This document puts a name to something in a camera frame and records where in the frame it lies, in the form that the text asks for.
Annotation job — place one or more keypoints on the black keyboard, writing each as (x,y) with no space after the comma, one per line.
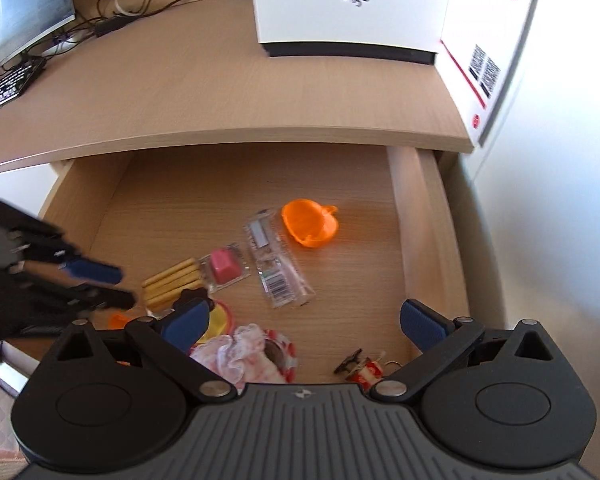
(17,80)

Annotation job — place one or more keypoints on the white aigo box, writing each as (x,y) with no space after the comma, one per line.
(475,45)

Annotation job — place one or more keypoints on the clear barcode blister pack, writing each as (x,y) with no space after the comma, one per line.
(281,278)

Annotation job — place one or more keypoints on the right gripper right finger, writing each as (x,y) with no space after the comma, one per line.
(442,343)

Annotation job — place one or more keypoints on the biscuit sticks pack pink eraser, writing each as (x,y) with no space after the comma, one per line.
(223,267)

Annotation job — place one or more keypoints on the orange plastic scoop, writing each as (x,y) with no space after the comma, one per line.
(309,223)

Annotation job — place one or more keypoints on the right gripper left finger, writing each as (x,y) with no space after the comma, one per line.
(166,344)

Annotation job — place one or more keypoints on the panda figure keychain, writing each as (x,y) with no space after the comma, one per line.
(365,371)

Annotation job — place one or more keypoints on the small orange plastic piece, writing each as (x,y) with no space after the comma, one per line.
(117,321)

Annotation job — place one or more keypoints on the wooden drawer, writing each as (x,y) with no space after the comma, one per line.
(335,237)

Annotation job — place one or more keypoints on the white lace scrunchie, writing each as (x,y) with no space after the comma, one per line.
(249,355)

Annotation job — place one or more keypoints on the yellow brown flower-lid toy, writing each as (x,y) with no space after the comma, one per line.
(221,319)

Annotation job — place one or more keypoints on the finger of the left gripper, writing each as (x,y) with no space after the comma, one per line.
(25,238)
(79,297)

